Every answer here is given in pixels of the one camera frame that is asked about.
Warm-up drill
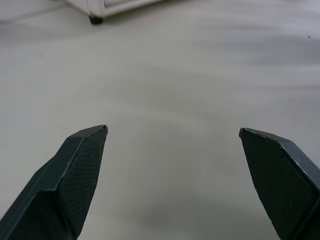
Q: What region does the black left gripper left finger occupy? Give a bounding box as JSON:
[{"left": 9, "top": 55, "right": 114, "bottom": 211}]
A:
[{"left": 0, "top": 124, "right": 109, "bottom": 240}]

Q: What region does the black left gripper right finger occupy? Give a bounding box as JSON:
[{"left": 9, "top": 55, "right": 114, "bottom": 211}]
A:
[{"left": 238, "top": 127, "right": 320, "bottom": 240}]

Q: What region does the white appliance with black foot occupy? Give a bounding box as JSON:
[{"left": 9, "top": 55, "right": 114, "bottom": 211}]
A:
[{"left": 65, "top": 0, "right": 161, "bottom": 25}]

